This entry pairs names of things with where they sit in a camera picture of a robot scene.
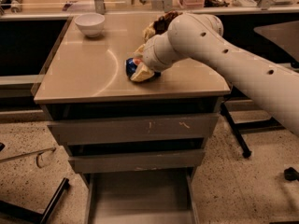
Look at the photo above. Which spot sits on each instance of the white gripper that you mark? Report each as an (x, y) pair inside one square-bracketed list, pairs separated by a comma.
[(149, 59)]

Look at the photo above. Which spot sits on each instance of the white ceramic bowl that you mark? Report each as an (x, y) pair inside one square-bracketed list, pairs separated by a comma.
[(90, 24)]

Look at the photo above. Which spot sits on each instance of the black table leg frame right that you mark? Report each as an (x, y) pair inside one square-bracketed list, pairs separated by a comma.
[(248, 127)]

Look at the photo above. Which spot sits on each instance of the grey open bottom drawer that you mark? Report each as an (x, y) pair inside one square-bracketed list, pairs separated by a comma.
[(141, 197)]

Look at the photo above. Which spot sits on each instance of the grey drawer cabinet with countertop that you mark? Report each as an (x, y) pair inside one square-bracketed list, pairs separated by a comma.
[(86, 80)]

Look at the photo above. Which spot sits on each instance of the brown chip bag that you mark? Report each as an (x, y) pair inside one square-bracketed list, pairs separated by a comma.
[(159, 26)]

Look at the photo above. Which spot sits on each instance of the black caster foot right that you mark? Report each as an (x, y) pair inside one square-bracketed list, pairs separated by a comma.
[(291, 174)]

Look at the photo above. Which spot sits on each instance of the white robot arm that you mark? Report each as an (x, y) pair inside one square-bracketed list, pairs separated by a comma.
[(272, 87)]

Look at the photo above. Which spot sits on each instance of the grey middle drawer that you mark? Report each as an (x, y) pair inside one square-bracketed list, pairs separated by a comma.
[(137, 161)]

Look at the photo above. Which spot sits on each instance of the blue pepsi can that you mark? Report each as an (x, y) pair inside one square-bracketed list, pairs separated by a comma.
[(129, 67)]

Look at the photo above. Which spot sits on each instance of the grey top drawer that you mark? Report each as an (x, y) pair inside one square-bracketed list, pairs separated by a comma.
[(132, 129)]

